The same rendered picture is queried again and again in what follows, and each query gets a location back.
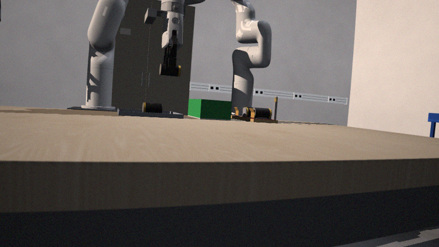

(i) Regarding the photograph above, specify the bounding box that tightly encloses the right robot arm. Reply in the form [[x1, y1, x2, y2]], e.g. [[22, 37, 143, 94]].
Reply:
[[82, 0, 129, 110]]

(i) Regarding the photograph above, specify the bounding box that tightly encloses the green box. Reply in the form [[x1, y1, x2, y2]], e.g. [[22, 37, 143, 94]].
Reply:
[[188, 99, 232, 121]]

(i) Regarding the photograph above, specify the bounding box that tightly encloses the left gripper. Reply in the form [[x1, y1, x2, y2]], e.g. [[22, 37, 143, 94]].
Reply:
[[161, 11, 185, 71]]

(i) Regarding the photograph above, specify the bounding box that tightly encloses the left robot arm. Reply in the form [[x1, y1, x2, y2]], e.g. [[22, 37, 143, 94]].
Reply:
[[144, 0, 272, 115]]

